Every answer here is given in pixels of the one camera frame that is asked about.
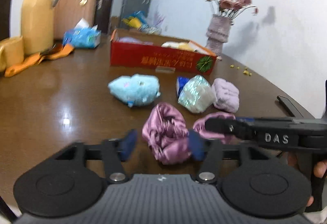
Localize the yellow dried petals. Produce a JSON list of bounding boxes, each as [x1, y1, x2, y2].
[[230, 65, 252, 76]]

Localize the orange strap cloth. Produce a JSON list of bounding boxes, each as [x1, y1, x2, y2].
[[4, 44, 75, 77]]

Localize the purple decorative stems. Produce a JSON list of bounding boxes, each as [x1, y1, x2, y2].
[[153, 6, 165, 29]]

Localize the yellow thermos jug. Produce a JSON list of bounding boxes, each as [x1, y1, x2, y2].
[[20, 0, 59, 56]]

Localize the blue tissue pack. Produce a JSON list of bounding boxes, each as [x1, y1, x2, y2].
[[63, 18, 101, 49]]

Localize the textured pink vase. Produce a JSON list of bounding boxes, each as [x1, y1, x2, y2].
[[206, 14, 233, 57]]

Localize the red orange cardboard box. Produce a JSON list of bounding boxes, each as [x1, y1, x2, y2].
[[110, 29, 217, 75]]

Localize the lilac towel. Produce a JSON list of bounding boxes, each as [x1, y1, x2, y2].
[[212, 78, 240, 113]]

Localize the pink satin cloth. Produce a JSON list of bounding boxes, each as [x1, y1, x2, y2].
[[142, 102, 236, 165]]

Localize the light blue plush toy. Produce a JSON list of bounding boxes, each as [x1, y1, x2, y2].
[[108, 74, 161, 108]]

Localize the metal wire storage rack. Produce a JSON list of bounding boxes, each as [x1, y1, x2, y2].
[[139, 24, 162, 35]]

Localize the pink ribbed suitcase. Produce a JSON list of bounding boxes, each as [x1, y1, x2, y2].
[[54, 0, 96, 40]]

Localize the iridescent soft bundle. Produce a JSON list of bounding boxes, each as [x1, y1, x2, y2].
[[177, 75, 216, 114]]

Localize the yellow blue bag pile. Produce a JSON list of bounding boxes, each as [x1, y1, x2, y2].
[[122, 11, 149, 30]]

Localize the blue wet wipes packet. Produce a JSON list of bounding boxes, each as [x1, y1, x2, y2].
[[176, 76, 190, 98]]

